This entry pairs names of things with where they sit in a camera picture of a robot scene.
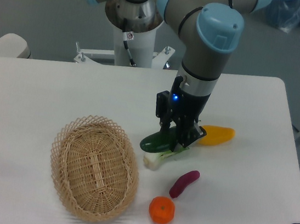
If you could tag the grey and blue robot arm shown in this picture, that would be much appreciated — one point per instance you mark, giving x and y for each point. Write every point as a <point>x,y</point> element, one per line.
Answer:
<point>210,31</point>

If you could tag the woven wicker basket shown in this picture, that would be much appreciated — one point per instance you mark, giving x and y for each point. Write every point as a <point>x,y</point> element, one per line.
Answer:
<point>94,169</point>

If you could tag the white green leek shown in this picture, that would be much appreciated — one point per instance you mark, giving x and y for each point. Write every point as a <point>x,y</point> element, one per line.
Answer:
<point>153,161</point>

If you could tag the yellow pepper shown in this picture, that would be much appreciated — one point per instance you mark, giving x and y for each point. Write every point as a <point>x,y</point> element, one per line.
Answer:
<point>216,135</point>

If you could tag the purple sweet potato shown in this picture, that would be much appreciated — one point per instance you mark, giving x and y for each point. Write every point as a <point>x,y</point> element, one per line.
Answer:
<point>183,182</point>

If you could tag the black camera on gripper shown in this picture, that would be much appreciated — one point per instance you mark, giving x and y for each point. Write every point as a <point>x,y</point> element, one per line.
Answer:
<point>162,103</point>

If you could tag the dark green cucumber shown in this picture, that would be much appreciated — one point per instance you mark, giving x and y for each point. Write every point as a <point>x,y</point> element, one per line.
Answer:
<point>162,141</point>

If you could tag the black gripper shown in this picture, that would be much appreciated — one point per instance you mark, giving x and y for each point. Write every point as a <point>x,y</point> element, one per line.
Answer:
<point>184,109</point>

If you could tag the orange mandarin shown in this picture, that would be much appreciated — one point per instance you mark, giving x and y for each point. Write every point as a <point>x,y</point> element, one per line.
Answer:
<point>161,210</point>

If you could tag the white chair back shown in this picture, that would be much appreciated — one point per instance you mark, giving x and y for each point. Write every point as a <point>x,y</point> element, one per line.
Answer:
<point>14,46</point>

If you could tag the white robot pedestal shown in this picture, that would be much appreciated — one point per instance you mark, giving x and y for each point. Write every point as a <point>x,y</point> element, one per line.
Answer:
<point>134,28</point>

